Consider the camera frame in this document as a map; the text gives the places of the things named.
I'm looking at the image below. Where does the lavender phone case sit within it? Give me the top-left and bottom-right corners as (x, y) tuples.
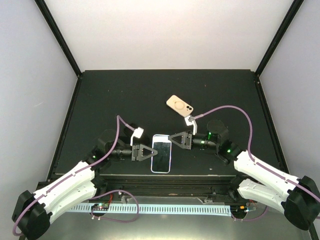
(150, 134), (172, 170)

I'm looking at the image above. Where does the beige phone case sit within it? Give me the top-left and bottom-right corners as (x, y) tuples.
(166, 95), (194, 118)

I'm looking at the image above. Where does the black phone case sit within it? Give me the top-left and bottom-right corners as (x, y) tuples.
(119, 123), (138, 142)

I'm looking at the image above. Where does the teal phone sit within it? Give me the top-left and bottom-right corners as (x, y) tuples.
(151, 142), (172, 174)

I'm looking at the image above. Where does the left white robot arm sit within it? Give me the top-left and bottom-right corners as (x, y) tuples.
(11, 127), (158, 240)

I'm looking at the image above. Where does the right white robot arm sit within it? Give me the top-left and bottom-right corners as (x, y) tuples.
(168, 120), (320, 231)

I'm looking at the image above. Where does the left circuit board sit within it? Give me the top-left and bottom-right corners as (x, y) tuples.
(91, 203), (109, 211)

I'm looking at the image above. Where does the circuit board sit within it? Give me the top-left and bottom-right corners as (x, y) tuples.
(230, 205), (257, 213)
(91, 203), (109, 211)

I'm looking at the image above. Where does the right circuit board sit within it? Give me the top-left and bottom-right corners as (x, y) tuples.
(230, 205), (257, 213)

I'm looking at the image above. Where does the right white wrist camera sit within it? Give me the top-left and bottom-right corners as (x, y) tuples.
(184, 115), (198, 135)

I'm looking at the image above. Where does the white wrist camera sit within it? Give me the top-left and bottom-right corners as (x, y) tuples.
(184, 115), (198, 135)
(130, 127), (144, 146)

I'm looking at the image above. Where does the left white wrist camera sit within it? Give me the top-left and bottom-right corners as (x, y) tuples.
(130, 127), (144, 146)

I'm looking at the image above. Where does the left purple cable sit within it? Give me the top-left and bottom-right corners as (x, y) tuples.
(12, 114), (137, 237)

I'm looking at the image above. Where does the purple cable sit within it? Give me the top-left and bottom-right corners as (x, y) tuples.
(189, 105), (320, 223)
(12, 114), (137, 237)

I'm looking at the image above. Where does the black front rail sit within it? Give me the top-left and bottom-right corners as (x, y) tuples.
(32, 174), (305, 198)

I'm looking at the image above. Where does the light blue cable duct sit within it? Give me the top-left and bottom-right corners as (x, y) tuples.
(67, 203), (232, 217)

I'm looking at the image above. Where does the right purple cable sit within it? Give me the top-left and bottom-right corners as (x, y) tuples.
(189, 105), (320, 223)

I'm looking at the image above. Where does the left black frame post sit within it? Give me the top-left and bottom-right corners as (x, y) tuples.
(34, 0), (82, 78)

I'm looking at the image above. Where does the black frame post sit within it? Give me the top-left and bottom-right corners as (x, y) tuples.
(255, 0), (304, 77)
(34, 0), (82, 78)

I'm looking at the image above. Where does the right black frame post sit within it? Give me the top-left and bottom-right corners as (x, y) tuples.
(255, 0), (304, 77)

